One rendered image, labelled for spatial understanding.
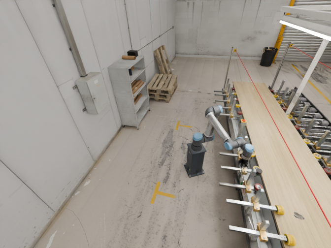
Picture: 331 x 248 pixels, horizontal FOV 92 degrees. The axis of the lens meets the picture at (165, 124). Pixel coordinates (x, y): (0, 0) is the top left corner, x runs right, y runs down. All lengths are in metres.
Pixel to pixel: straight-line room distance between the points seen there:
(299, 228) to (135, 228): 1.95
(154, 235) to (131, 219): 0.41
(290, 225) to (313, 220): 0.24
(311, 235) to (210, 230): 1.19
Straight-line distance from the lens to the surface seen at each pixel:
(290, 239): 1.96
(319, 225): 2.26
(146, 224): 2.79
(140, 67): 4.26
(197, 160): 2.86
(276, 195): 2.22
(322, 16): 2.08
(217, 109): 2.23
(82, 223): 3.08
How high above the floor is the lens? 2.61
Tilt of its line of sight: 38 degrees down
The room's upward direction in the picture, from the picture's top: 3 degrees counter-clockwise
